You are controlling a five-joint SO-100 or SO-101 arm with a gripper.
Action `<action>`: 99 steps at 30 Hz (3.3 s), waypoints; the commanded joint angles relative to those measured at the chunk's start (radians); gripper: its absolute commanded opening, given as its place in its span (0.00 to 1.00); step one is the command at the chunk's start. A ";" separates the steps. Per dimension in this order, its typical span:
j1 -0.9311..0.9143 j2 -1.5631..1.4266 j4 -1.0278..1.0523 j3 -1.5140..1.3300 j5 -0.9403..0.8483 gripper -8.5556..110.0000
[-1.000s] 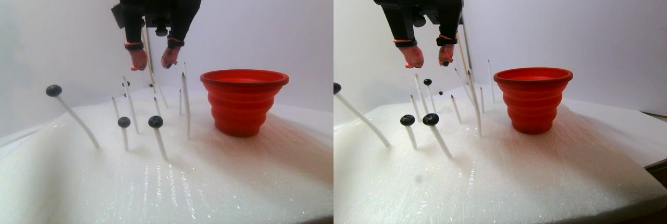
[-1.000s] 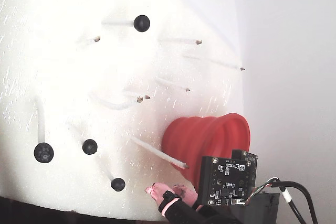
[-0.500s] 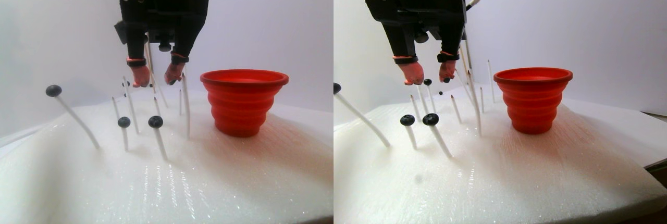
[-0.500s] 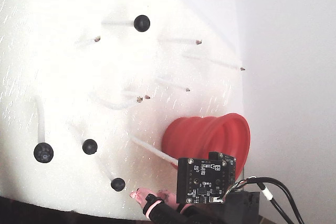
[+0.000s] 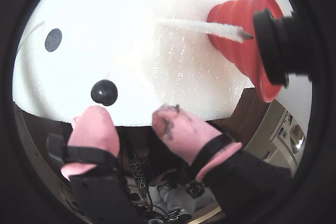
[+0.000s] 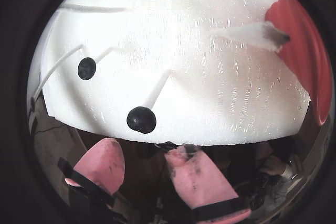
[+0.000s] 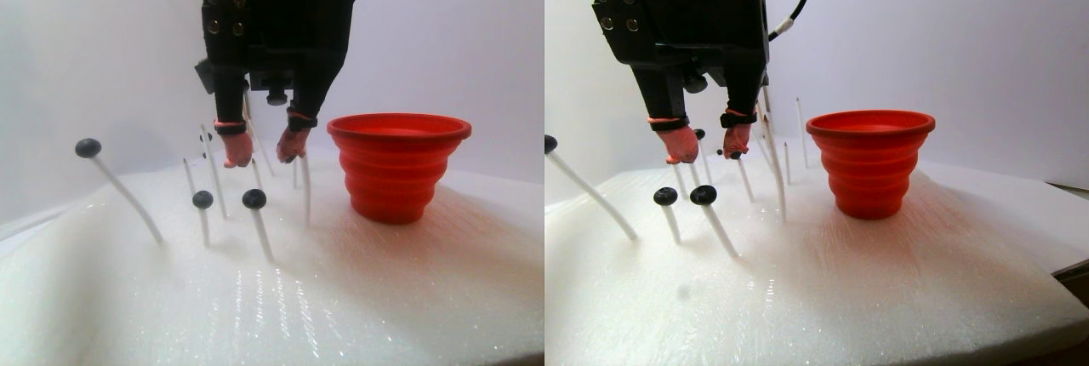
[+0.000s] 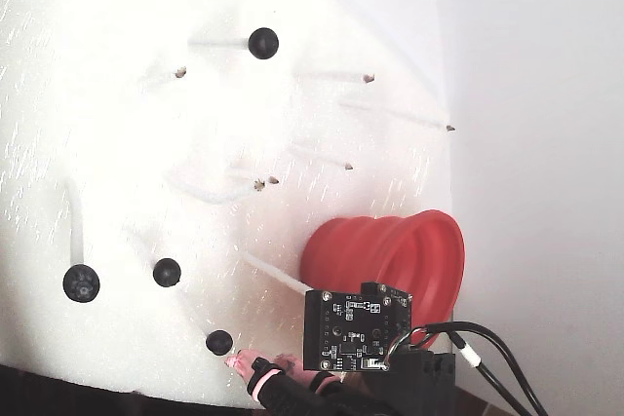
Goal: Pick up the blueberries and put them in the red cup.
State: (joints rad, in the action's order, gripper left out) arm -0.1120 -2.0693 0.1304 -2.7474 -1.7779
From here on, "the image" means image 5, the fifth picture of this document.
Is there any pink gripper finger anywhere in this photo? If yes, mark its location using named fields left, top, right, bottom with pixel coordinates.
left=152, top=104, right=292, bottom=224
left=47, top=104, right=145, bottom=224

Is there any dark blueberry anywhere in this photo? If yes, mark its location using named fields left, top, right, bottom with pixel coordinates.
left=44, top=28, right=63, bottom=53
left=90, top=79, right=119, bottom=107

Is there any red collapsible cup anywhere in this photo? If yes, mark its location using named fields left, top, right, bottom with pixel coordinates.
left=206, top=0, right=286, bottom=103

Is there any white foam board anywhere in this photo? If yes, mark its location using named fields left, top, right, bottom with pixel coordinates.
left=12, top=0, right=293, bottom=127

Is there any white pipe cleaner stem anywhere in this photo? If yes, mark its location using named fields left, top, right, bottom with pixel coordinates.
left=20, top=20, right=46, bottom=49
left=154, top=18, right=254, bottom=43

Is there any black white patterned strap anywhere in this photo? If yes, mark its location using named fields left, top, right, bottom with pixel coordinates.
left=130, top=157, right=150, bottom=204

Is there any black wrist camera lens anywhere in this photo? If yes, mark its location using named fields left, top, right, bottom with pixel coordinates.
left=252, top=7, right=316, bottom=87

